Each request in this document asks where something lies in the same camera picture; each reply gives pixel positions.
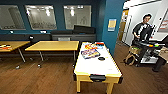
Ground yellow wooden gaming table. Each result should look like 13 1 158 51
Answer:
24 40 80 64
0 40 31 64

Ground open cardboard box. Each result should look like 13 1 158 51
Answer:
128 46 141 55

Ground red yellow game box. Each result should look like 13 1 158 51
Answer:
83 43 99 51

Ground colourful snack box left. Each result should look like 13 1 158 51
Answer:
80 49 100 60

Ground orange red flat item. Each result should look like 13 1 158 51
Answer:
94 41 105 47

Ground light grey sofa cushion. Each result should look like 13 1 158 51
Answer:
57 36 72 42

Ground white table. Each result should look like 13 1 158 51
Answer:
73 41 124 94

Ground white hallway door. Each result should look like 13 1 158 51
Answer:
117 9 130 44

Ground brown tan backpack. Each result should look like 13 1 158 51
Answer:
124 53 138 66

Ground small black round device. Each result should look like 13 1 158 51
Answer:
28 35 35 42

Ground person in black shirt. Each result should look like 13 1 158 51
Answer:
131 13 156 47

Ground black wheeled cart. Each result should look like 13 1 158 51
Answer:
135 24 168 67

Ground orange black game item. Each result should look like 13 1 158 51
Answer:
0 43 12 51

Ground dark wall bench sofa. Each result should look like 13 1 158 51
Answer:
0 24 98 44

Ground blue plastic ring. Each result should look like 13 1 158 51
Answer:
97 45 106 51

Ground framed wall window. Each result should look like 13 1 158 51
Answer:
0 4 26 31
63 4 93 31
24 4 58 31

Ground small white wall plate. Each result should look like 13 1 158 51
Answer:
39 30 48 34

